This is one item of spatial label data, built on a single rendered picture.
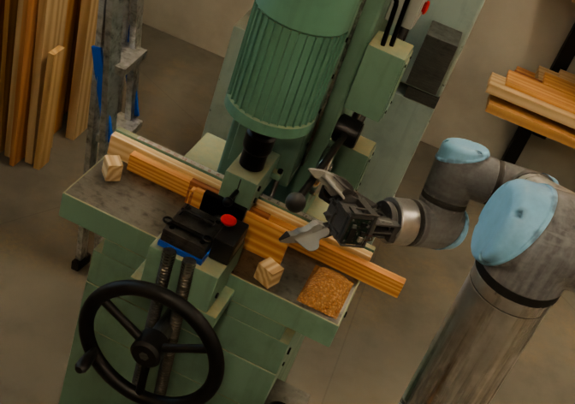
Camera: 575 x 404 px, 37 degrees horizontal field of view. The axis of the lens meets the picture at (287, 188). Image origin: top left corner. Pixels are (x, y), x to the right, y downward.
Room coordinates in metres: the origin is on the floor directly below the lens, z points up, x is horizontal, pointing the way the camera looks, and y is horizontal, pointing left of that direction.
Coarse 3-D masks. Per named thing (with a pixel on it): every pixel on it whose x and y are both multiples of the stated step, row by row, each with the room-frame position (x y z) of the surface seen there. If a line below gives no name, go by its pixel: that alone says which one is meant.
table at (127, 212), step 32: (64, 192) 1.33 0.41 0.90; (96, 192) 1.36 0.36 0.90; (128, 192) 1.40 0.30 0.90; (160, 192) 1.44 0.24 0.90; (96, 224) 1.31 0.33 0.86; (128, 224) 1.30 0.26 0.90; (160, 224) 1.34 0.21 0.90; (256, 256) 1.35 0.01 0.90; (288, 256) 1.38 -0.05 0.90; (224, 288) 1.26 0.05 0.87; (256, 288) 1.26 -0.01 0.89; (288, 288) 1.29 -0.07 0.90; (352, 288) 1.36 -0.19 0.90; (288, 320) 1.25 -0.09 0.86; (320, 320) 1.24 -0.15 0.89
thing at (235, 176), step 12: (276, 156) 1.51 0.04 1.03; (228, 168) 1.41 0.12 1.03; (240, 168) 1.42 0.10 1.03; (264, 168) 1.45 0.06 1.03; (228, 180) 1.40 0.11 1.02; (240, 180) 1.39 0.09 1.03; (252, 180) 1.40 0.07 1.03; (264, 180) 1.44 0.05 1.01; (228, 192) 1.40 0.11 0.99; (240, 192) 1.39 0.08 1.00; (252, 192) 1.39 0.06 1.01; (240, 204) 1.39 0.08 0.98; (252, 204) 1.41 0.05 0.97
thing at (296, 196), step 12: (348, 120) 1.55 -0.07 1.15; (336, 132) 1.53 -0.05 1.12; (348, 132) 1.53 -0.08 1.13; (360, 132) 1.56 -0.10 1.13; (336, 144) 1.46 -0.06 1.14; (348, 144) 1.53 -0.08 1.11; (324, 168) 1.35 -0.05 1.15; (312, 180) 1.28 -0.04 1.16; (300, 192) 1.22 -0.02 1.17; (288, 204) 1.17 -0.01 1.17; (300, 204) 1.18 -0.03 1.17
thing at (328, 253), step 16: (128, 160) 1.47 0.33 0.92; (144, 160) 1.47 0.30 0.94; (144, 176) 1.46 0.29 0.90; (160, 176) 1.46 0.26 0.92; (176, 176) 1.45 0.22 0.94; (176, 192) 1.45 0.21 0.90; (288, 224) 1.43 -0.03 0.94; (320, 240) 1.42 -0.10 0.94; (320, 256) 1.40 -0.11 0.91; (336, 256) 1.40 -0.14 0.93; (352, 256) 1.41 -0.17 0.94; (352, 272) 1.39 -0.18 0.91; (368, 272) 1.39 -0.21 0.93; (384, 272) 1.39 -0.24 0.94; (384, 288) 1.38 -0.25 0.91; (400, 288) 1.38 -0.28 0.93
